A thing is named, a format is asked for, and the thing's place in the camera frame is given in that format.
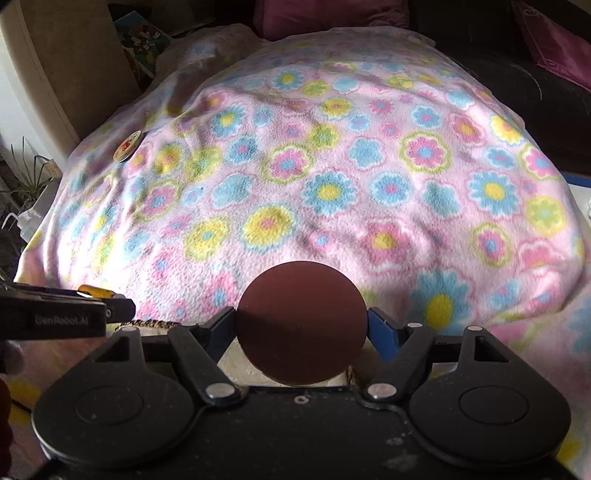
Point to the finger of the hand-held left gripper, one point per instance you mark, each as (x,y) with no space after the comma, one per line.
(37,290)
(121,310)

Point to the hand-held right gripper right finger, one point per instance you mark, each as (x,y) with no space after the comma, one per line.
(381,331)

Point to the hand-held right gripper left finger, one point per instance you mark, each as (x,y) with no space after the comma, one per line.
(226,325)

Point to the woven basket with fabric liner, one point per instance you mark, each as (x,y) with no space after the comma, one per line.
(231,364)

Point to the dark red round lid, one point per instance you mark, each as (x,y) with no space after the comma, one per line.
(300,323)

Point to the green potted plant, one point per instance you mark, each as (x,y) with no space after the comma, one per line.
(23,182)

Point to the small tan block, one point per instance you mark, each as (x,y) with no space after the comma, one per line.
(53,168)

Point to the pink floral fleece blanket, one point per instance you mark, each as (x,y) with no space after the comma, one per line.
(346,184)

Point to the round tin with red label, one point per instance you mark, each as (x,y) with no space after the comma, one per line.
(128,146)

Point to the beige upholstered chair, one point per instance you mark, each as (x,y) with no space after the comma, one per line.
(64,60)

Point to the colourful picture book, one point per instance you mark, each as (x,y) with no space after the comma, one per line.
(143,39)

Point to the dark sofa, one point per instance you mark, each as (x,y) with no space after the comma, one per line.
(485,69)

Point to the magenta cushion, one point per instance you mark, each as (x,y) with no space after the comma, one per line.
(558,41)
(332,11)

